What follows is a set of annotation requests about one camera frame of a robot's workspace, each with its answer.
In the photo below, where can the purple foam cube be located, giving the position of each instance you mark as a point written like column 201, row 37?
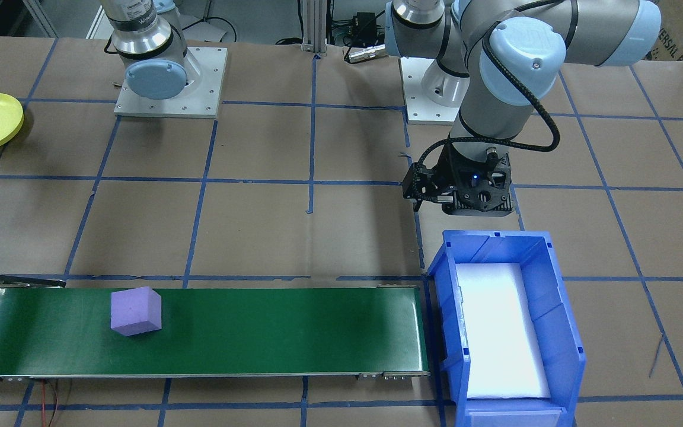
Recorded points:
column 135, row 311

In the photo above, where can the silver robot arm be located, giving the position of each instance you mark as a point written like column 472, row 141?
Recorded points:
column 155, row 80
column 513, row 65

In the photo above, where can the silver cylindrical connector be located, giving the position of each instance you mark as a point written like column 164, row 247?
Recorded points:
column 365, row 53

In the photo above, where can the black power adapter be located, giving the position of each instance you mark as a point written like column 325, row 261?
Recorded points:
column 365, row 25

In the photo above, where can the blue plastic storage bin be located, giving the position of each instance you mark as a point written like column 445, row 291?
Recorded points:
column 561, row 332

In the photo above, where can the green conveyor belt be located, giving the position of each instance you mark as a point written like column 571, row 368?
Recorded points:
column 258, row 332

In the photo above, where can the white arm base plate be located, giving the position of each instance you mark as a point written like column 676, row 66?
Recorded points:
column 211, row 83
column 430, row 112

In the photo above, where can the aluminium extrusion post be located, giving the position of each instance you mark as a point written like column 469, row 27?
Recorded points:
column 316, row 26

